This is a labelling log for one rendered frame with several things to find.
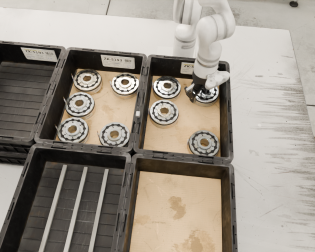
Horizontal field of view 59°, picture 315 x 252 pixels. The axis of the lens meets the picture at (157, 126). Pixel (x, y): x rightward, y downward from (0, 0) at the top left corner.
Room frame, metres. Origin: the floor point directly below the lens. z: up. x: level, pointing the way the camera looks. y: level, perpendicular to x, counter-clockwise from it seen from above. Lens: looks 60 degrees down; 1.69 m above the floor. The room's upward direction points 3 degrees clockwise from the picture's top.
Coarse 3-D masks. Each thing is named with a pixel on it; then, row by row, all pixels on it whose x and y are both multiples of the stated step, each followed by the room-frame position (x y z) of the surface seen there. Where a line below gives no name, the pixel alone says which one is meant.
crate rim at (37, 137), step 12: (72, 48) 0.75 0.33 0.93; (84, 48) 0.75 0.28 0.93; (144, 60) 0.71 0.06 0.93; (60, 72) 0.63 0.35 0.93; (144, 72) 0.66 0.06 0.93; (48, 108) 0.48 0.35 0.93; (132, 120) 0.46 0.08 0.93; (36, 132) 0.39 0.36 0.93; (132, 132) 0.42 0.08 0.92; (60, 144) 0.36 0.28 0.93; (72, 144) 0.36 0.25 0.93; (84, 144) 0.36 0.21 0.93; (96, 144) 0.37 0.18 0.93; (132, 144) 0.37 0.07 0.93
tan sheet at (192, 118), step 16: (192, 80) 0.71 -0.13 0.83; (192, 112) 0.56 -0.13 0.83; (208, 112) 0.57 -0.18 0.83; (160, 128) 0.49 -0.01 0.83; (176, 128) 0.49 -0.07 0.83; (192, 128) 0.50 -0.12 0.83; (208, 128) 0.50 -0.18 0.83; (144, 144) 0.42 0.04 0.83; (160, 144) 0.43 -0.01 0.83; (176, 144) 0.43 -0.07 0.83
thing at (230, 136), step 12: (180, 60) 0.73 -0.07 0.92; (192, 60) 0.72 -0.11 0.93; (144, 84) 0.60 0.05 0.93; (228, 84) 0.62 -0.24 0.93; (144, 96) 0.55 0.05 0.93; (228, 96) 0.57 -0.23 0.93; (228, 108) 0.53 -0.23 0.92; (228, 120) 0.48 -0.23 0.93; (228, 132) 0.43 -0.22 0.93; (228, 144) 0.39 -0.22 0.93; (180, 156) 0.34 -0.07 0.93; (192, 156) 0.34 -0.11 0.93; (204, 156) 0.35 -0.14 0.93; (216, 156) 0.35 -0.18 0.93; (228, 156) 0.35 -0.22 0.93
